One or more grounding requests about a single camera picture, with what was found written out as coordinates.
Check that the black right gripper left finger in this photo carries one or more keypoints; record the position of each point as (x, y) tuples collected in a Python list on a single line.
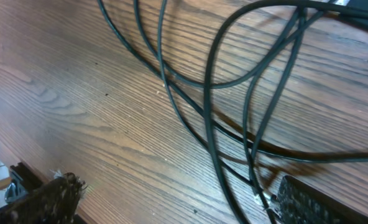
[(53, 203)]

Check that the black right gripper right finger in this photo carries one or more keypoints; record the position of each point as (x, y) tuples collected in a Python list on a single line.
[(299, 203)]

